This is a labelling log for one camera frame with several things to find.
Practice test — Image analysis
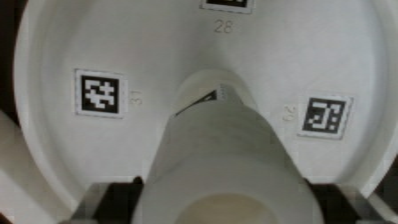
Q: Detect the white cylindrical table leg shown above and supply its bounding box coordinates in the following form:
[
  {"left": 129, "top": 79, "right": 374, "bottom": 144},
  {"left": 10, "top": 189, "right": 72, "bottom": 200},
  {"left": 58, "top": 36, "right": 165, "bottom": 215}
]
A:
[{"left": 131, "top": 69, "right": 325, "bottom": 224}]

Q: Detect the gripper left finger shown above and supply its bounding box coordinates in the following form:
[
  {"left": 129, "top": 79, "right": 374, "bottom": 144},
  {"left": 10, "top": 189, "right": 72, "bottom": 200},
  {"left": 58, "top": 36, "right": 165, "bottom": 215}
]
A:
[{"left": 58, "top": 176, "right": 143, "bottom": 224}]

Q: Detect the white round table top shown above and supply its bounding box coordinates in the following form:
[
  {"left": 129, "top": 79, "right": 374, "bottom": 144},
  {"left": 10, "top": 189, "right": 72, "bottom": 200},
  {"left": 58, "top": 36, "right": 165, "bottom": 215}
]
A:
[{"left": 14, "top": 0, "right": 398, "bottom": 204}]

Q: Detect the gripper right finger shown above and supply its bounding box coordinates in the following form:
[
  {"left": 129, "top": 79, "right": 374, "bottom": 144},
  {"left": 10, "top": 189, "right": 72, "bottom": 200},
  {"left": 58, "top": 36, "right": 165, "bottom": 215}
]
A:
[{"left": 307, "top": 183, "right": 398, "bottom": 224}]

